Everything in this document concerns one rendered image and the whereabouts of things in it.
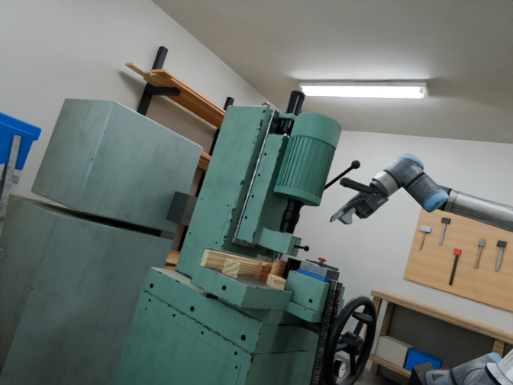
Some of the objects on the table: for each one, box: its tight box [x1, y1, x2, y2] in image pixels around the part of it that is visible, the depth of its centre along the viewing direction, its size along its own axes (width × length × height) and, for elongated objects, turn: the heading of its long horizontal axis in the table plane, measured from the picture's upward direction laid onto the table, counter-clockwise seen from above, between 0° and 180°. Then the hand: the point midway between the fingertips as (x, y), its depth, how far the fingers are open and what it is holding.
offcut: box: [222, 258, 240, 278], centre depth 111 cm, size 4×4×4 cm
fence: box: [197, 246, 273, 265], centre depth 136 cm, size 60×2×6 cm, turn 30°
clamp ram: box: [282, 257, 302, 285], centre depth 125 cm, size 9×8×9 cm
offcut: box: [266, 274, 286, 290], centre depth 114 cm, size 4×5×3 cm
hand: (332, 218), depth 136 cm, fingers closed
